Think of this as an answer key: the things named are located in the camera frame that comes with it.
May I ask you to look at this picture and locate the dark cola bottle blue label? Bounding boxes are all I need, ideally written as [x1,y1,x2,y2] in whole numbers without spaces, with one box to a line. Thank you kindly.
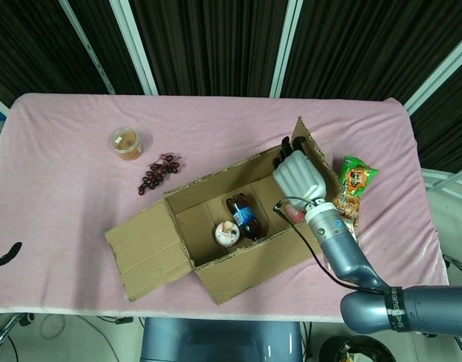
[225,192,264,241]

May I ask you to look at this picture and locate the slanted white frame post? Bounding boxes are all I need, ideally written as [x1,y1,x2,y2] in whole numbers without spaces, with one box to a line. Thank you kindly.
[59,0,115,95]

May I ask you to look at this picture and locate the pink tablecloth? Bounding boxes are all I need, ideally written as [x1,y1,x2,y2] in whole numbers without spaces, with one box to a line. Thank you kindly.
[0,92,452,325]

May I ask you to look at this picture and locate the double white frame post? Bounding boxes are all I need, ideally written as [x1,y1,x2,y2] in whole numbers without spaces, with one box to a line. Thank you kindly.
[109,0,158,96]

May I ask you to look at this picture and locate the clear plastic jar yellow contents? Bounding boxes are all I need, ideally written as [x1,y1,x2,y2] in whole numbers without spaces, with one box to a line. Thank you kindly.
[109,127,144,162]

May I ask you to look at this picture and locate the pink transparent plastic bag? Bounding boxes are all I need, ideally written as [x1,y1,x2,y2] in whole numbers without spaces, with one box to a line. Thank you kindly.
[284,201,305,223]

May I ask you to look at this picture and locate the metal chair frame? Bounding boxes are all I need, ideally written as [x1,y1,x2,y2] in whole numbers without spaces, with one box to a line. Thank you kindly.
[0,312,32,362]

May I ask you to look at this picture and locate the small round pink-white cup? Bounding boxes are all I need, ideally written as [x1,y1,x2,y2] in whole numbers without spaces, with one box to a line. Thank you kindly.
[214,221,241,247]

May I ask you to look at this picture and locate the grey-blue robot torso base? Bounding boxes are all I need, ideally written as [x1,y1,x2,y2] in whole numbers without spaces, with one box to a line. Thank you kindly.
[139,317,303,362]

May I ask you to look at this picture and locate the black round bin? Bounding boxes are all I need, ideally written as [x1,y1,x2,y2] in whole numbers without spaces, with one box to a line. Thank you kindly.
[319,333,393,362]

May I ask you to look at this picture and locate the white metal rack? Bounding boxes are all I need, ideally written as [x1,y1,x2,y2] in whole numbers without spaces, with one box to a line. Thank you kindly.
[421,167,462,227]

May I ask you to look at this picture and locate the black strap white lettering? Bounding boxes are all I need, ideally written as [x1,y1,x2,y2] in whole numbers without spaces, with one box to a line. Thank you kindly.
[381,285,405,333]

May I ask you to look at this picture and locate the dark red grape bunch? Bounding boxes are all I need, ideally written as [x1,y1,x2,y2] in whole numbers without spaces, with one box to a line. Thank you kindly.
[137,152,182,197]

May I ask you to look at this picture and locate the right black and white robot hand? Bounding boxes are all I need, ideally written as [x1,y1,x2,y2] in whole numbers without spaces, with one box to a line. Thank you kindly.
[271,136,327,207]

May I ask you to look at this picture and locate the large brown cardboard box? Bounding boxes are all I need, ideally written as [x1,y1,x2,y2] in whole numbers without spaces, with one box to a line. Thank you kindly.
[104,115,344,305]

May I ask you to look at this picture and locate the green snack bag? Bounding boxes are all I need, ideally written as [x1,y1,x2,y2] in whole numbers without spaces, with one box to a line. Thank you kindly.
[332,155,378,227]

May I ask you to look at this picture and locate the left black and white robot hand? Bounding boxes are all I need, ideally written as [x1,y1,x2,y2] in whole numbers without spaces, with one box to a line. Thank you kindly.
[0,190,23,272]

